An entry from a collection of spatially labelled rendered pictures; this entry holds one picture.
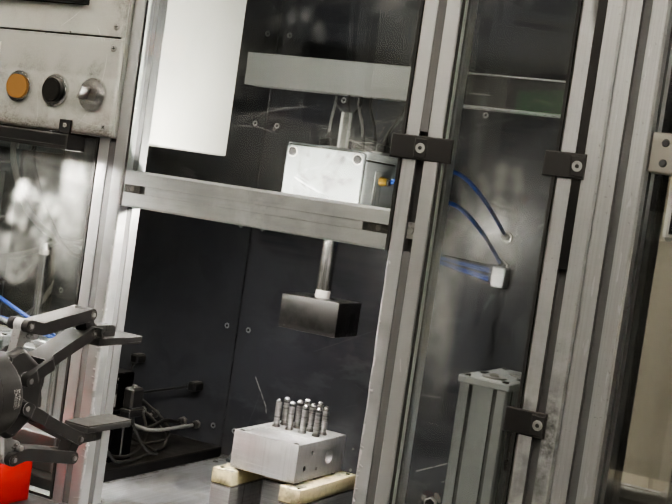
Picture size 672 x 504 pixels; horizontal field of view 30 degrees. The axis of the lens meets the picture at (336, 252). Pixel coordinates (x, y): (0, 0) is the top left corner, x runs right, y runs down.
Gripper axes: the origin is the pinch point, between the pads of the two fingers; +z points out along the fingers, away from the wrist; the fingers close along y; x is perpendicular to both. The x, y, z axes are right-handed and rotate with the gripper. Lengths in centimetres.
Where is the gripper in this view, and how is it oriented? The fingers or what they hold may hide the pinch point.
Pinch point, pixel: (109, 380)
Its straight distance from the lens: 129.8
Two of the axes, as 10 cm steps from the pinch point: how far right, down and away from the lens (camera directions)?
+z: 4.7, 0.2, 8.8
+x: -8.7, -1.5, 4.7
